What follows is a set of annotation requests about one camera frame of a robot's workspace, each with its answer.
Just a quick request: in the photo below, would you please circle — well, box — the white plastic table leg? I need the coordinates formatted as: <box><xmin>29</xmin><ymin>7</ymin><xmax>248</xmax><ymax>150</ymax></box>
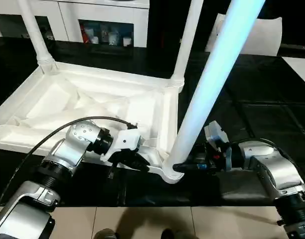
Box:
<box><xmin>164</xmin><ymin>0</ymin><xmax>266</xmax><ymax>175</ymax></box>
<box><xmin>17</xmin><ymin>0</ymin><xmax>57</xmax><ymax>74</ymax></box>
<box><xmin>171</xmin><ymin>0</ymin><xmax>204</xmax><ymax>88</ymax></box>

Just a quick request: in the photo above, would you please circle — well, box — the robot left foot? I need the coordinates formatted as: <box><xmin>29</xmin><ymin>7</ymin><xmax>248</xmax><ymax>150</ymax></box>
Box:
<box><xmin>94</xmin><ymin>228</ymin><xmax>120</xmax><ymax>239</ymax></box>

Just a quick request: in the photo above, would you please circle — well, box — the black padded work mat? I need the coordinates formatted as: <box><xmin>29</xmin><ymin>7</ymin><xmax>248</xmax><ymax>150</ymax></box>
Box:
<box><xmin>0</xmin><ymin>36</ymin><xmax>305</xmax><ymax>207</ymax></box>

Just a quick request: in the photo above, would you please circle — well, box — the white jar with blue print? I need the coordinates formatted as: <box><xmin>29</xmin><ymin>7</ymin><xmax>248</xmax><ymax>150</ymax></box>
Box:
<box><xmin>108</xmin><ymin>31</ymin><xmax>118</xmax><ymax>46</ymax></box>

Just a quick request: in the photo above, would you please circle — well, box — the white flat board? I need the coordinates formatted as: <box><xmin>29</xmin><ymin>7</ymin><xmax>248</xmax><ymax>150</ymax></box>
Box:
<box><xmin>282</xmin><ymin>56</ymin><xmax>305</xmax><ymax>89</ymax></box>

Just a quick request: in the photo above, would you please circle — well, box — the red bottle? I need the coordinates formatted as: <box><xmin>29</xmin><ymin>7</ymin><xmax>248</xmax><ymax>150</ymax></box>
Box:
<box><xmin>82</xmin><ymin>24</ymin><xmax>90</xmax><ymax>43</ymax></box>

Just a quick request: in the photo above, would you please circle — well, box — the white cabinet with glass doors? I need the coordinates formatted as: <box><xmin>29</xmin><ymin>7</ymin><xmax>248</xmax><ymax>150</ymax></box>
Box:
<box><xmin>0</xmin><ymin>0</ymin><xmax>151</xmax><ymax>48</ymax></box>

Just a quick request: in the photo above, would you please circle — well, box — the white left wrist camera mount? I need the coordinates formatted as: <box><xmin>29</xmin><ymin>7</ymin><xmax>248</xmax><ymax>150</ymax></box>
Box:
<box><xmin>100</xmin><ymin>129</ymin><xmax>142</xmax><ymax>162</ymax></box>

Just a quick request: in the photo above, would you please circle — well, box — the black left wrist camera cable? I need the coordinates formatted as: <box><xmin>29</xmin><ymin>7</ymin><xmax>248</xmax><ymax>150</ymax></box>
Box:
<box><xmin>0</xmin><ymin>116</ymin><xmax>139</xmax><ymax>212</ymax></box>

